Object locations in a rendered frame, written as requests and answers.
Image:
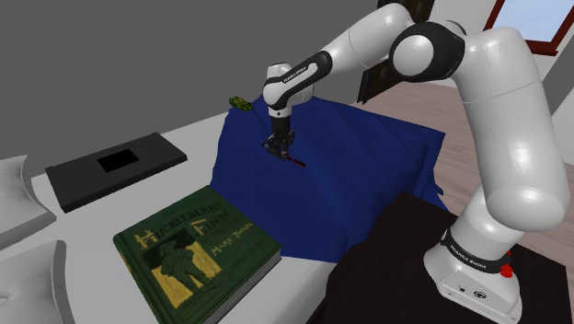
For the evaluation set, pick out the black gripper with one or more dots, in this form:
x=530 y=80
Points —
x=280 y=129

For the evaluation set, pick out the red and black pen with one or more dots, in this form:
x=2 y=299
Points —
x=297 y=162

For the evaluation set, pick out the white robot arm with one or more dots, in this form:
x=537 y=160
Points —
x=506 y=134

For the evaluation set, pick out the small green toy car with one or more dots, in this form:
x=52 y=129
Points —
x=240 y=103

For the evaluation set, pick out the dark blue blanket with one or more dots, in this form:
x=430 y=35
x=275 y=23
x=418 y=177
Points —
x=340 y=179

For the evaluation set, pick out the dark brown framed panel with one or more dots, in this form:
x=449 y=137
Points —
x=374 y=83

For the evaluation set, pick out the flat black box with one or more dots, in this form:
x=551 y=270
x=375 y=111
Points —
x=148 y=166

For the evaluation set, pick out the green hardcover book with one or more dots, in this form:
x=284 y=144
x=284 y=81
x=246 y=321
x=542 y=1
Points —
x=193 y=255

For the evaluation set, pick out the dark robot stand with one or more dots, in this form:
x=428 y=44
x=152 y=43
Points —
x=381 y=269

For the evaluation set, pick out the white bed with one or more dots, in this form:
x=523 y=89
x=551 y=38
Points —
x=89 y=233

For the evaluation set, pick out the grey pillow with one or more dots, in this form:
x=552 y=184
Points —
x=18 y=202
x=31 y=287

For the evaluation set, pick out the red framed window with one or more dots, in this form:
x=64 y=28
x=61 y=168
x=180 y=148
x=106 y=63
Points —
x=533 y=18

